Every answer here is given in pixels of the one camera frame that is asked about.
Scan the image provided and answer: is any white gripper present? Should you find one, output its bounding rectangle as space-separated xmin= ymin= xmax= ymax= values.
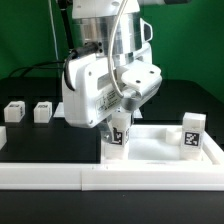
xmin=62 ymin=43 xmax=162 ymax=144

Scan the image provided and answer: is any white square table top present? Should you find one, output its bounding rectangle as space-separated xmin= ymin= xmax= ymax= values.
xmin=101 ymin=125 xmax=224 ymax=165

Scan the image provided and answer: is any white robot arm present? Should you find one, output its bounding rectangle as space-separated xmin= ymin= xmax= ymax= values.
xmin=62 ymin=0 xmax=190 ymax=143

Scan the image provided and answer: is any white marker sheet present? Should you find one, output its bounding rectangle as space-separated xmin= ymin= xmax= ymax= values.
xmin=53 ymin=102 xmax=143 ymax=119

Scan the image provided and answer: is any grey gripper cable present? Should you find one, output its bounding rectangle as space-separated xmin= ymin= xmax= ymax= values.
xmin=63 ymin=0 xmax=129 ymax=99

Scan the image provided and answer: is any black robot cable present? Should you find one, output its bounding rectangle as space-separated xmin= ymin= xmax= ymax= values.
xmin=7 ymin=0 xmax=78 ymax=78

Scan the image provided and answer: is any white hanging cable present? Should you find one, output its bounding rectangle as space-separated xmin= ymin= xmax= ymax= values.
xmin=47 ymin=0 xmax=62 ymax=64

